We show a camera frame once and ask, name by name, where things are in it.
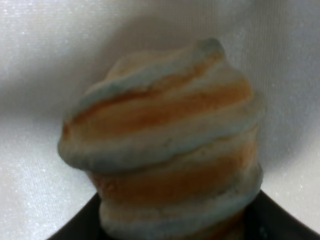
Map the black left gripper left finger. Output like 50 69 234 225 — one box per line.
51 193 105 240

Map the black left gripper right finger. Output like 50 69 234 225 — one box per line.
244 190 320 240

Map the striped bread loaf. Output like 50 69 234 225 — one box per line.
57 38 266 240

